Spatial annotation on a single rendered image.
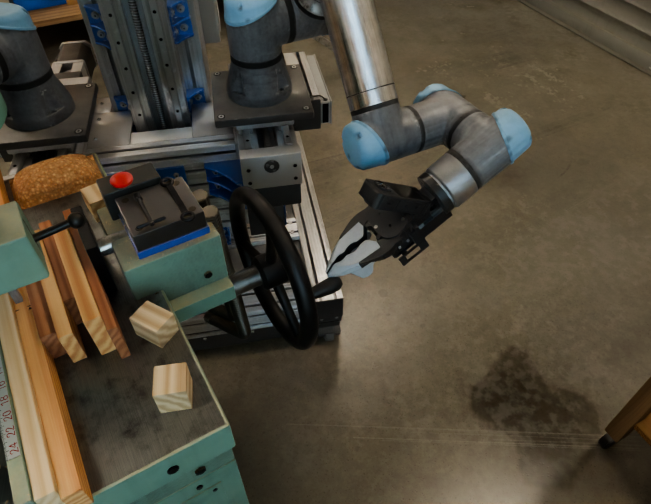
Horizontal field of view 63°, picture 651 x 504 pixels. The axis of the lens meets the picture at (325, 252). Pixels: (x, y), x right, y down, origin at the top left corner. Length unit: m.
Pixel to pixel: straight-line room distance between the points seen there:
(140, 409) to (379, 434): 1.04
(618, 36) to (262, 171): 2.80
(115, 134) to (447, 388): 1.18
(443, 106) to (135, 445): 0.63
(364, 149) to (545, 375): 1.21
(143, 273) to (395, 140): 0.41
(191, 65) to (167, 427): 1.00
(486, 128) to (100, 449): 0.65
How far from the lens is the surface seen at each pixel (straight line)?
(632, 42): 3.63
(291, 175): 1.22
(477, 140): 0.82
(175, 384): 0.64
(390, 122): 0.81
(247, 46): 1.21
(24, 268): 0.69
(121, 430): 0.68
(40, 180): 0.98
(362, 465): 1.59
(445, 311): 1.89
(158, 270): 0.75
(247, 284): 0.86
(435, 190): 0.80
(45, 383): 0.69
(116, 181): 0.77
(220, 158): 1.33
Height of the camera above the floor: 1.48
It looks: 47 degrees down
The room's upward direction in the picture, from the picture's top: straight up
